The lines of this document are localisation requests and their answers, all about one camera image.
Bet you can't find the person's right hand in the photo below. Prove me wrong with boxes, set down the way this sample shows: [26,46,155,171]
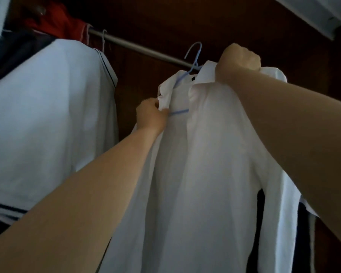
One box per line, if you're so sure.
[215,43,262,86]

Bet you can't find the person's left hand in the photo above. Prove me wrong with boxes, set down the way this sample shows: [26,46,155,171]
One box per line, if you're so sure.
[136,98,171,137]

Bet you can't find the blue plastic hanger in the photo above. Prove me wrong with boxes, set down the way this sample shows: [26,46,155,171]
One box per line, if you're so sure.
[170,42,203,116]

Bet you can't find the white long-sleeve shirt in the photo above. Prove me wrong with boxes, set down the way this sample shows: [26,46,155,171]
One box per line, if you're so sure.
[98,60,319,273]

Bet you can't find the person's right forearm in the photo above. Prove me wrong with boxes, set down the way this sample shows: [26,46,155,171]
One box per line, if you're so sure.
[230,68,341,253]

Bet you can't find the person's left forearm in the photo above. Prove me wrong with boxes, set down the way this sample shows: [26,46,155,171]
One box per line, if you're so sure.
[0,129,163,273]

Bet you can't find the metal closet rod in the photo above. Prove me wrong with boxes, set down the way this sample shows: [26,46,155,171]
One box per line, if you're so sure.
[88,28,201,71]

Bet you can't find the white shirt dark trim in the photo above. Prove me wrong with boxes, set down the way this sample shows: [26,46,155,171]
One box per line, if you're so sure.
[0,38,119,225]

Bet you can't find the red garment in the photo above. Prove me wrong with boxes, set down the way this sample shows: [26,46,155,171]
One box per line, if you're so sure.
[22,1,93,44]

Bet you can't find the black hanging garment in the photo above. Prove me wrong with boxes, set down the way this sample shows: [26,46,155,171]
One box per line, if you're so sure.
[0,28,59,88]

